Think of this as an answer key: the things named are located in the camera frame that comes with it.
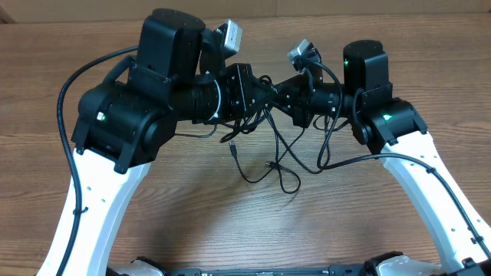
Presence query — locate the thin black usb cable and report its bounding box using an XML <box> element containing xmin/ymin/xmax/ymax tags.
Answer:
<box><xmin>229</xmin><ymin>107</ymin><xmax>331</xmax><ymax>196</ymax></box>

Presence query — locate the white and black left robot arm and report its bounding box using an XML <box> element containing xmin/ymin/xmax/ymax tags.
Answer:
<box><xmin>39</xmin><ymin>8</ymin><xmax>275</xmax><ymax>275</ymax></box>

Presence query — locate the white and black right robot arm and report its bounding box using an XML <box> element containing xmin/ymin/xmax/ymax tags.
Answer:
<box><xmin>275</xmin><ymin>40</ymin><xmax>490</xmax><ymax>275</ymax></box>

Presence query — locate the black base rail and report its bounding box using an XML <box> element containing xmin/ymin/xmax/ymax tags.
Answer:
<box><xmin>168</xmin><ymin>263</ymin><xmax>437</xmax><ymax>276</ymax></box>

